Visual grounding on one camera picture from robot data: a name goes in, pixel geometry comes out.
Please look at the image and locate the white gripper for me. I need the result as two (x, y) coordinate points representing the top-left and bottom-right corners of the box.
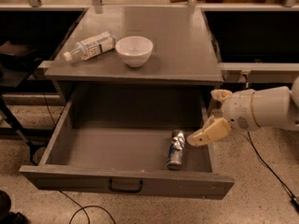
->
(187, 89), (259, 147)

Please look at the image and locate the silver blue redbull can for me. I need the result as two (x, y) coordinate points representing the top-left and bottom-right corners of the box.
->
(166, 130), (186, 171)

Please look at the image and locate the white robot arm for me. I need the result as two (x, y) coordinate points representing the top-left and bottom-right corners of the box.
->
(187, 77), (299, 147)

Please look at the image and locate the grey metal drawer cabinet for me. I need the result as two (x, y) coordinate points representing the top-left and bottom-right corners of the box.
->
(46, 6), (223, 119)

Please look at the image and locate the open grey top drawer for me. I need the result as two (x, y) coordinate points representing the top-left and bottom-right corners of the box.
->
(21, 93), (234, 199)

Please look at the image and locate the white ceramic bowl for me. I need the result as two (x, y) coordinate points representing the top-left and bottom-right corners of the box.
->
(115, 36), (153, 67)

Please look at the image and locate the clear plastic water bottle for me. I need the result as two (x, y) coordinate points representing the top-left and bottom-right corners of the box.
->
(63, 32), (117, 62)

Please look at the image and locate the black chair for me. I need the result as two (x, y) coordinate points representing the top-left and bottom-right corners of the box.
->
(0, 40), (46, 165)

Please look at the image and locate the black shoe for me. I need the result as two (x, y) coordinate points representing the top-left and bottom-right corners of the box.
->
(0, 190), (29, 224)

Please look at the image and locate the black floor cable right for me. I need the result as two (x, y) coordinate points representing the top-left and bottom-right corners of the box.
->
(246, 131), (299, 210)

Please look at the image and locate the black floor cable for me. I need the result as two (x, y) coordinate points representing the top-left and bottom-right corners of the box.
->
(246, 131), (299, 210)
(59, 190), (117, 224)

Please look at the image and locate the black drawer handle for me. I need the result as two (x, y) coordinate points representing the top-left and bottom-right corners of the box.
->
(108, 179), (143, 194)

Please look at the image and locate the black floor cable front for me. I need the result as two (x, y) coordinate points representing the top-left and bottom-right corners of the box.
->
(59, 190), (117, 224)

